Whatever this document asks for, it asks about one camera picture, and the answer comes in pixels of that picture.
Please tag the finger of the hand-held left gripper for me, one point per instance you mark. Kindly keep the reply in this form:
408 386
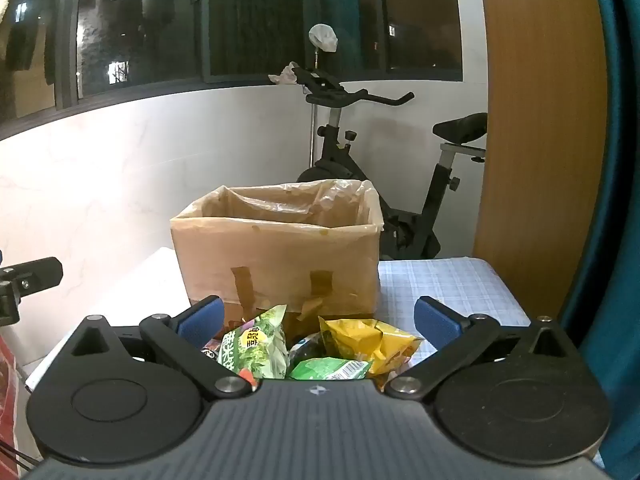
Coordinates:
35 272

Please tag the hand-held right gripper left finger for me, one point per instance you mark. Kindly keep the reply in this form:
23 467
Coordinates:
202 317

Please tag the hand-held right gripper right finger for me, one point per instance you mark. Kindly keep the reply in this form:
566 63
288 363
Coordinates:
437 322

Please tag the red snack packet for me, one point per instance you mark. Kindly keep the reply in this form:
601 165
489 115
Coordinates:
211 349

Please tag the green vegetable snack packet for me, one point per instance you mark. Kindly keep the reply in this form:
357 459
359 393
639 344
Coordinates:
265 345

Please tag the brown cardboard box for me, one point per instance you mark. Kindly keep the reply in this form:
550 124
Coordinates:
280 260

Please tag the blue plaid tablecloth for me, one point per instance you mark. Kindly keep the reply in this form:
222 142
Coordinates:
450 280

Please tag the yellow snack packet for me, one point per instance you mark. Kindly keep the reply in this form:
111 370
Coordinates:
365 340

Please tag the dark snack packet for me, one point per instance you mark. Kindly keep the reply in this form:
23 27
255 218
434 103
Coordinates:
306 349

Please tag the small green snack packet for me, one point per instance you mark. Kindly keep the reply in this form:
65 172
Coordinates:
320 369

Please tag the red printed cloth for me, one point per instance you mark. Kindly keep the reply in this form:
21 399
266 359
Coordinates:
7 400

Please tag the clear plastic box liner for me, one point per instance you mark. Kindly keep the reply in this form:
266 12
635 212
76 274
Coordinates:
280 205

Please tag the black exercise bike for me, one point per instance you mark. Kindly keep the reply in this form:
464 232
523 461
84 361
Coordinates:
330 160

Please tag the wooden door panel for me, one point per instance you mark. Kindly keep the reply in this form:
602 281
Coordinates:
540 135

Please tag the metal pole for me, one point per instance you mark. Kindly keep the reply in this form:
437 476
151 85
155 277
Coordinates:
313 130

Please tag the teal curtain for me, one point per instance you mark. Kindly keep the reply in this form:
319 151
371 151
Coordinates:
620 160

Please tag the crumpled white paper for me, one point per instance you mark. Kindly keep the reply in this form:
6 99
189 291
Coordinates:
285 75

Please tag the dark framed window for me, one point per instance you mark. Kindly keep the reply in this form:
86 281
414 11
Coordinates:
250 20

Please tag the white plastic bag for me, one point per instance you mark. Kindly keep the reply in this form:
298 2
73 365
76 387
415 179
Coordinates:
322 37

